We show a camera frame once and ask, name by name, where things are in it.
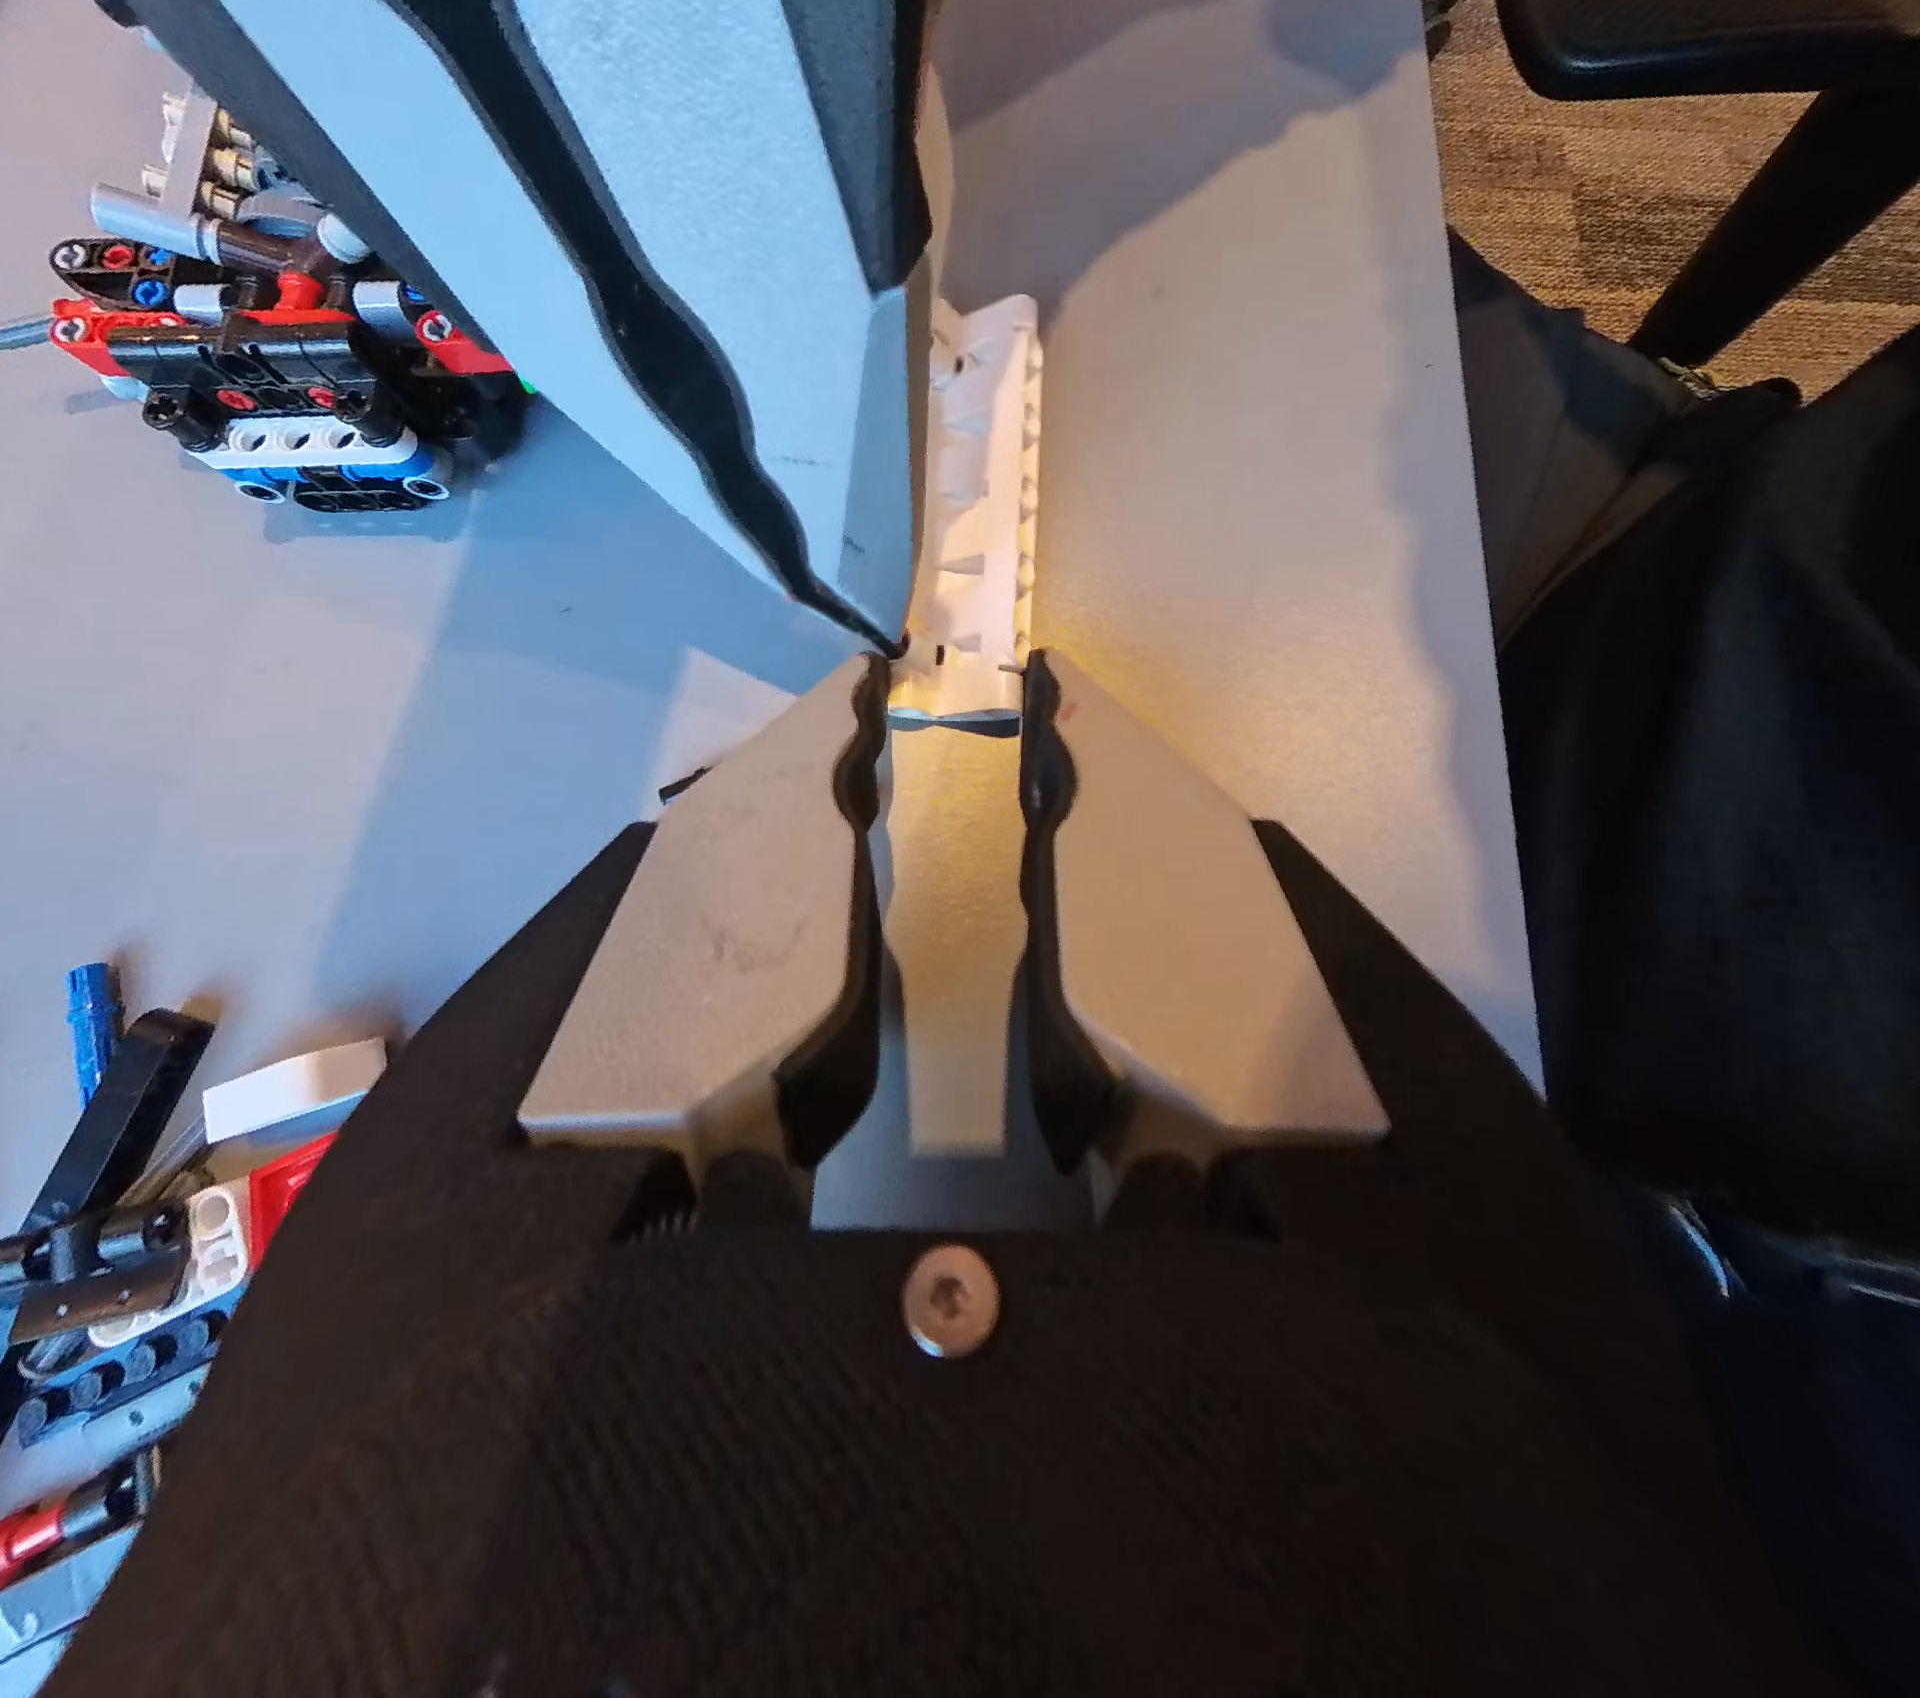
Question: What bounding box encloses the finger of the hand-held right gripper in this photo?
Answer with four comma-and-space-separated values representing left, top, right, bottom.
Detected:
215, 0, 903, 661
492, 0, 921, 657

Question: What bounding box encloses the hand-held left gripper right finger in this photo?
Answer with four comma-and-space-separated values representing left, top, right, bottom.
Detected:
1017, 648, 1393, 1182

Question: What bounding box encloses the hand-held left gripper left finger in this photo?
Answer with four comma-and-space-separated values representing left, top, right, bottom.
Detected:
517, 651, 891, 1170

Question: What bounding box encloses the white building brick panel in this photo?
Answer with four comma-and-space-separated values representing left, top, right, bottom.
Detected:
889, 293, 1049, 739

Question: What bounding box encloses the building brick toy car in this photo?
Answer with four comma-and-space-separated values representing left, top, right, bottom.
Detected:
0, 83, 534, 516

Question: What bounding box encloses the person's dark clothing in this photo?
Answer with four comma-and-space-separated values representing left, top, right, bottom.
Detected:
1446, 228, 1920, 1698

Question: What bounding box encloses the pile of loose building pieces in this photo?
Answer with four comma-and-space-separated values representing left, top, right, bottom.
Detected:
0, 962, 391, 1640

